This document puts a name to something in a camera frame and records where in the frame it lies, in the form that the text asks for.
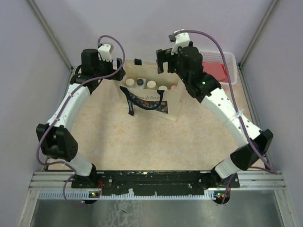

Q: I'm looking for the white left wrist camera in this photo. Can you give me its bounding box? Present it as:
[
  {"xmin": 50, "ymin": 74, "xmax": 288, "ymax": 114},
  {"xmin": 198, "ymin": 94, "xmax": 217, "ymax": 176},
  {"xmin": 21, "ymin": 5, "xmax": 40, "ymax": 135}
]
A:
[{"xmin": 98, "ymin": 43, "xmax": 113, "ymax": 62}]

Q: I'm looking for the white bottle dark cap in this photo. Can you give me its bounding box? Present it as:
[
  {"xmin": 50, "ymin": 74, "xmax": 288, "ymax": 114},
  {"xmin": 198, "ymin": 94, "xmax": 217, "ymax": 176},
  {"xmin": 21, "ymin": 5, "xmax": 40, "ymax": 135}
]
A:
[{"xmin": 135, "ymin": 78, "xmax": 146, "ymax": 89}]

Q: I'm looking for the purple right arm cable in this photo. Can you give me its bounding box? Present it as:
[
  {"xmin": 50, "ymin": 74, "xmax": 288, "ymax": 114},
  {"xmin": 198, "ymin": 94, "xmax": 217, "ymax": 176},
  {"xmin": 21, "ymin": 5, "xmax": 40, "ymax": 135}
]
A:
[{"xmin": 168, "ymin": 29, "xmax": 277, "ymax": 204}]

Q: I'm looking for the green bottle beige cap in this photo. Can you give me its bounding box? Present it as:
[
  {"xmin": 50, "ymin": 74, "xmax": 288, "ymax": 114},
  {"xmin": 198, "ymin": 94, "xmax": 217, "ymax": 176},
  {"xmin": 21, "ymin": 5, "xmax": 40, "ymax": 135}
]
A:
[{"xmin": 146, "ymin": 80, "xmax": 157, "ymax": 90}]

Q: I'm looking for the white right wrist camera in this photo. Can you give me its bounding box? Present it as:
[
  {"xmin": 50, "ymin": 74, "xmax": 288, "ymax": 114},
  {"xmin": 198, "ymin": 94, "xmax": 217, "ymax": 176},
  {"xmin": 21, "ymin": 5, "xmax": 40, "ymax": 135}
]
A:
[{"xmin": 169, "ymin": 29, "xmax": 190, "ymax": 55}]

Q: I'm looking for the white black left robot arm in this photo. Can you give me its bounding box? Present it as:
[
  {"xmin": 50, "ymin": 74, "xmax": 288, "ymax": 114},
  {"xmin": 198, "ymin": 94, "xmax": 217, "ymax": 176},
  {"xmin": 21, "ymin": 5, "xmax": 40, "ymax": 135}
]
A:
[{"xmin": 36, "ymin": 44, "xmax": 125, "ymax": 188}]

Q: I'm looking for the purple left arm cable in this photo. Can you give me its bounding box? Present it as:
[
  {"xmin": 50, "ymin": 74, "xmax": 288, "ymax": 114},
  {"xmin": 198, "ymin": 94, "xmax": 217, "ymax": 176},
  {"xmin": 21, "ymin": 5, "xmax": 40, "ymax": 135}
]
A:
[{"xmin": 35, "ymin": 35, "xmax": 125, "ymax": 205}]

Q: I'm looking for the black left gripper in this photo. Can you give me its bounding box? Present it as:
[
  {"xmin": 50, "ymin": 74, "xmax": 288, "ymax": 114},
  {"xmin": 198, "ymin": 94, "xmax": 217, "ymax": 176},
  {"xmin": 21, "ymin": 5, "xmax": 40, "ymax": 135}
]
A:
[{"xmin": 94, "ymin": 55, "xmax": 125, "ymax": 81}]

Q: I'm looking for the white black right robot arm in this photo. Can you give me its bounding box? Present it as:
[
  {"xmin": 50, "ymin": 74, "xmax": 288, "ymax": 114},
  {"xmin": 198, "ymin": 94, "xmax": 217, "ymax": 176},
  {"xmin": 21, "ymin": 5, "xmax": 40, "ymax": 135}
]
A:
[{"xmin": 156, "ymin": 46, "xmax": 273, "ymax": 187}]

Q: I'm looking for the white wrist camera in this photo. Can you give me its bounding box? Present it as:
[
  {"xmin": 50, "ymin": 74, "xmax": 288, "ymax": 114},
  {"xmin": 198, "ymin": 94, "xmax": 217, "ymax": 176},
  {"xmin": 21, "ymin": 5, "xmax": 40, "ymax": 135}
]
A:
[
  {"xmin": 169, "ymin": 29, "xmax": 190, "ymax": 55},
  {"xmin": 98, "ymin": 43, "xmax": 113, "ymax": 62}
]

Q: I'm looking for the red cloth in basket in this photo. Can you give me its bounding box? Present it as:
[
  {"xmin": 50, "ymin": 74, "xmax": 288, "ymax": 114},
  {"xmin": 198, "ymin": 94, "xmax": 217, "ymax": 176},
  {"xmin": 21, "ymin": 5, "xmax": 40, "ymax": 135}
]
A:
[{"xmin": 202, "ymin": 62, "xmax": 228, "ymax": 82}]

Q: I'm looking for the beige bottle cream cap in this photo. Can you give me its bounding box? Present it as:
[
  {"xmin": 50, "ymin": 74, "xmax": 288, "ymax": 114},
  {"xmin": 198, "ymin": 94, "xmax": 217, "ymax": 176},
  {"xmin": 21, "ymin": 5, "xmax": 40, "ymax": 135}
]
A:
[{"xmin": 125, "ymin": 78, "xmax": 135, "ymax": 88}]

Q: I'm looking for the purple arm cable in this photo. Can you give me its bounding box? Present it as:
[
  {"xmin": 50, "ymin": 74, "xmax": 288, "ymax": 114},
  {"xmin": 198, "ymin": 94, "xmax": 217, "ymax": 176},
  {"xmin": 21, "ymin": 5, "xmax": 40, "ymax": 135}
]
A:
[
  {"xmin": 35, "ymin": 35, "xmax": 125, "ymax": 205},
  {"xmin": 168, "ymin": 29, "xmax": 277, "ymax": 204}
]

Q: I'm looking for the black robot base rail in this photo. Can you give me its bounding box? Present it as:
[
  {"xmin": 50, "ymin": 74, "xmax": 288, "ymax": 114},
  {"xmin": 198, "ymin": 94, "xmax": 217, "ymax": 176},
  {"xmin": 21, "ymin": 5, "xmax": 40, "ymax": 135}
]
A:
[{"xmin": 71, "ymin": 170, "xmax": 240, "ymax": 196}]

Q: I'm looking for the beige canvas tote bag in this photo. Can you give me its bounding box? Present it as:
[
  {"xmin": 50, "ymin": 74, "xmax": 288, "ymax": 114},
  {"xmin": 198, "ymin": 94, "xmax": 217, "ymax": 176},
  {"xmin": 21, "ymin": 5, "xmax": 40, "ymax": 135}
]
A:
[{"xmin": 114, "ymin": 59, "xmax": 185, "ymax": 121}]

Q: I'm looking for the white plastic mesh basket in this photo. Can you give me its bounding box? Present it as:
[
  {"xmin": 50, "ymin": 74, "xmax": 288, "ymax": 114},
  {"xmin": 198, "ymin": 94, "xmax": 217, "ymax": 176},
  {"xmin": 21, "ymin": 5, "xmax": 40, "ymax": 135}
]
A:
[{"xmin": 199, "ymin": 50, "xmax": 238, "ymax": 85}]

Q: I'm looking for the white slotted cable duct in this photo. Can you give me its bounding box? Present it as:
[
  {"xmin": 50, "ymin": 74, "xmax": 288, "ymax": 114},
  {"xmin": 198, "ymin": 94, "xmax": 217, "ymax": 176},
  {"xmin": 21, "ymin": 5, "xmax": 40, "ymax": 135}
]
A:
[{"xmin": 37, "ymin": 190, "xmax": 232, "ymax": 201}]

